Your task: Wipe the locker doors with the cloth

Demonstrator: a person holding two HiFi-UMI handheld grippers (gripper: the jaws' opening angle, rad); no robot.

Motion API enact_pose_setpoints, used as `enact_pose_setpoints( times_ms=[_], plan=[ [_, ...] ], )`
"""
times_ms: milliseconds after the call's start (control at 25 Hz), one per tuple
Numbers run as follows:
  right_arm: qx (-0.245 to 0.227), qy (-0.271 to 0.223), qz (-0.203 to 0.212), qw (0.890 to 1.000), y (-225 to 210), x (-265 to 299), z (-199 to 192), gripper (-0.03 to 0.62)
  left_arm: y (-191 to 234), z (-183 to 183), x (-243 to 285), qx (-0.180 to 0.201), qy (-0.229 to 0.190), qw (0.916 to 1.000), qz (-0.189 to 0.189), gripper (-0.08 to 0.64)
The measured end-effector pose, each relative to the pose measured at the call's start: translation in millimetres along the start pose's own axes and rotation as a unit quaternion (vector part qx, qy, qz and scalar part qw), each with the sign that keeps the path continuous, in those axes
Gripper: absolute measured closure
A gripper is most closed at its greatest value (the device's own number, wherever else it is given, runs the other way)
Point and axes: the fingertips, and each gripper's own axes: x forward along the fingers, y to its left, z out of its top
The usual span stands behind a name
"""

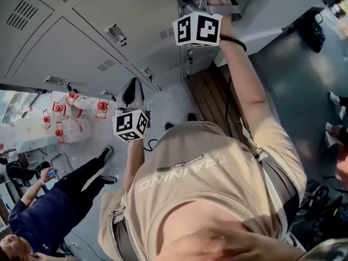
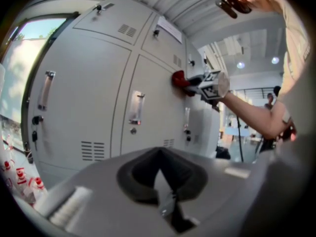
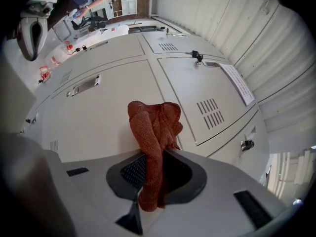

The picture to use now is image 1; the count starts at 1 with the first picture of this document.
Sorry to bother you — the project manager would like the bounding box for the wooden slatted platform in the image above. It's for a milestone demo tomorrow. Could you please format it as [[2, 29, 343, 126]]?
[[186, 64, 262, 144]]

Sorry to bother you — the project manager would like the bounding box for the person's bare neck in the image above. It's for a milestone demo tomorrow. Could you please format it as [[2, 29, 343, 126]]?
[[163, 200, 308, 261]]

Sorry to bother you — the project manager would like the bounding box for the group of clear water jugs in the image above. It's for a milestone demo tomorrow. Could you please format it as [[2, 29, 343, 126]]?
[[42, 91, 109, 145]]

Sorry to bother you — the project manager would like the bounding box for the left black shoulder strap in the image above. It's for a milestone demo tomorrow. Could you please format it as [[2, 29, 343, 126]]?
[[110, 207, 136, 261]]

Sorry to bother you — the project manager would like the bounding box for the white low table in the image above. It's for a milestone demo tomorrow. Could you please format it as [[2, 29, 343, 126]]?
[[10, 113, 66, 153]]

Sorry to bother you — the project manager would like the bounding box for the white rectangular cabinet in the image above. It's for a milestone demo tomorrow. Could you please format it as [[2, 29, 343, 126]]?
[[213, 0, 326, 67]]

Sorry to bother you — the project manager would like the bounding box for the grey metal locker cabinet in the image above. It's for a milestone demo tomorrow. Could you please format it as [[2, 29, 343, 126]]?
[[0, 0, 245, 95]]

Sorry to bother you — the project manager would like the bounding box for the black shoulder strap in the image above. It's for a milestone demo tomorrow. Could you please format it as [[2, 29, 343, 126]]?
[[110, 207, 136, 261], [252, 148, 299, 236]]

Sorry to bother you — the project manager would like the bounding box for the right black shoulder strap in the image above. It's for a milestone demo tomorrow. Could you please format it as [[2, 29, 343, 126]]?
[[252, 148, 299, 236]]

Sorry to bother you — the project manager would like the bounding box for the black backpack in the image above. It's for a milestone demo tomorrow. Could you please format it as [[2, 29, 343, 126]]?
[[295, 9, 326, 54]]

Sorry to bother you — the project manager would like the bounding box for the person's right forearm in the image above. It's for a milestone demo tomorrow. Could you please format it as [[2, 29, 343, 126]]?
[[219, 20, 289, 149]]

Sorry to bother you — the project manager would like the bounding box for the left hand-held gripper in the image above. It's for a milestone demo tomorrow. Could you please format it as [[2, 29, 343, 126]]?
[[112, 77, 150, 144]]

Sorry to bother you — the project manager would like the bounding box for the black floor cable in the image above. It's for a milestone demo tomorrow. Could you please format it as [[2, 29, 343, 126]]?
[[144, 139, 158, 152]]

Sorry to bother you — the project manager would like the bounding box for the person's beige shirt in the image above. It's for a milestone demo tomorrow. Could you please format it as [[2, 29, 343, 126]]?
[[97, 117, 308, 261]]

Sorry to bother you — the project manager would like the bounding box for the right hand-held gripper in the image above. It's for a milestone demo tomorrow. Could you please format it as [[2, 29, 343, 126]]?
[[172, 0, 243, 48]]

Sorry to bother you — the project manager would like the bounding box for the black window frame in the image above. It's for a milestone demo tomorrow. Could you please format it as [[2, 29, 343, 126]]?
[[0, 83, 49, 95]]

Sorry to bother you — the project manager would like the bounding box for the person's left forearm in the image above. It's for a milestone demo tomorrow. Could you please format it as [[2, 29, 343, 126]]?
[[121, 139, 145, 189]]

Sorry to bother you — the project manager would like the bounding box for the black metal chair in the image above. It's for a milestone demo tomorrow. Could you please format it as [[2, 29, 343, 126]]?
[[5, 152, 74, 192]]

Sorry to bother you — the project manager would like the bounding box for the black equipment pile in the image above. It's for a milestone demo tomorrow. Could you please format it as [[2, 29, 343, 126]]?
[[292, 179, 348, 250]]

